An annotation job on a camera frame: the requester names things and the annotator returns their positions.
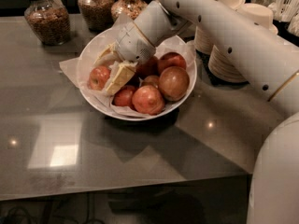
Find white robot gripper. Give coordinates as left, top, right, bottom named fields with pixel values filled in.
left=93, top=21, right=156, bottom=95

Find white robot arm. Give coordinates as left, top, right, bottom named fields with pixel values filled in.
left=115, top=0, right=299, bottom=224

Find leftmost red apple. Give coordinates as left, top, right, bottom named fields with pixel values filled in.
left=88, top=65, right=110, bottom=91

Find red apple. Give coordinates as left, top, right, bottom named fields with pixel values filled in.
left=88, top=65, right=110, bottom=91
left=136, top=56, right=158, bottom=79
left=157, top=52, right=187, bottom=74
left=113, top=85, right=136, bottom=108
left=132, top=85, right=165, bottom=115

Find white bowl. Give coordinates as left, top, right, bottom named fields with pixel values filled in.
left=77, top=28, right=197, bottom=121

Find red apple back centre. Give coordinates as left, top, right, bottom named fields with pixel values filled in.
left=136, top=56, right=158, bottom=79

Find red apple front left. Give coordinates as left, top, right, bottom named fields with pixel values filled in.
left=113, top=85, right=136, bottom=108

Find red apple front centre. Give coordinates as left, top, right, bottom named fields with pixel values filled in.
left=132, top=85, right=165, bottom=115

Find red apple back right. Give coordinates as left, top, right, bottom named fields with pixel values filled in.
left=157, top=52, right=187, bottom=74

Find large yellow-red top apple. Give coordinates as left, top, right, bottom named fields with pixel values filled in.
left=159, top=66, right=190, bottom=102

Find white paper liner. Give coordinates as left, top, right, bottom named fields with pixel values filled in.
left=60, top=15, right=197, bottom=121

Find glass cereal jar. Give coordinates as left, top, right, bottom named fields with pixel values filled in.
left=111, top=0, right=147, bottom=21
left=78, top=0, right=114, bottom=31
left=24, top=0, right=70, bottom=46

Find glass cereal jar far left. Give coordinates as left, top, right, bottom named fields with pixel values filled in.
left=24, top=0, right=70, bottom=46

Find front stack paper bowls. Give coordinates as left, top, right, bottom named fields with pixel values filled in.
left=208, top=3, right=278, bottom=83

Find white plastic cutlery bunch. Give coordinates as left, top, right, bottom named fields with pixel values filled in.
left=250, top=0, right=299, bottom=35

